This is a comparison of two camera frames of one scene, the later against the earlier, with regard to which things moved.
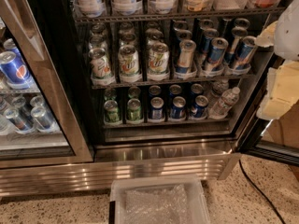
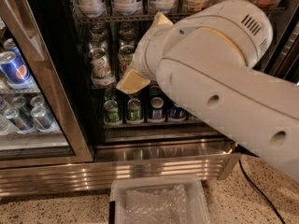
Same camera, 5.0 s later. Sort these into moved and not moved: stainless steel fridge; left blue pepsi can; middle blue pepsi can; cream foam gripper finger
Moved: cream foam gripper finger
Not moved: left blue pepsi can; stainless steel fridge; middle blue pepsi can
